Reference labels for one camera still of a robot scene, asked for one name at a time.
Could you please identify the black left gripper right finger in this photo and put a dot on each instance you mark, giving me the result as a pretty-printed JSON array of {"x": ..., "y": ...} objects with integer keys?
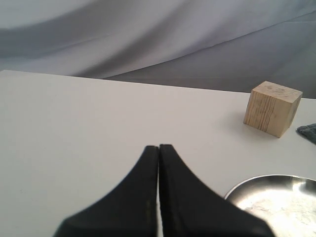
[{"x": 189, "y": 208}]

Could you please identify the grey backdrop curtain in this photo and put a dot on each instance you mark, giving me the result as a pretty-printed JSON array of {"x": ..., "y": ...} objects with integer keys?
[{"x": 214, "y": 44}]

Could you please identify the round stainless steel plate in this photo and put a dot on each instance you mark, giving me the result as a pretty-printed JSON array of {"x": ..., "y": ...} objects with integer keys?
[{"x": 286, "y": 202}]

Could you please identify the grey fluffy towel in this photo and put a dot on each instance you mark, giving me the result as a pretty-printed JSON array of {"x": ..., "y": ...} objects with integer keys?
[{"x": 308, "y": 132}]

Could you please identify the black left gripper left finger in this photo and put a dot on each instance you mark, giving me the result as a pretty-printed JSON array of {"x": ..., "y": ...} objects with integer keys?
[{"x": 129, "y": 210}]

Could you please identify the light wooden cube block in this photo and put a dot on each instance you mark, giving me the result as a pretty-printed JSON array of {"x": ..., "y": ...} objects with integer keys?
[{"x": 272, "y": 107}]

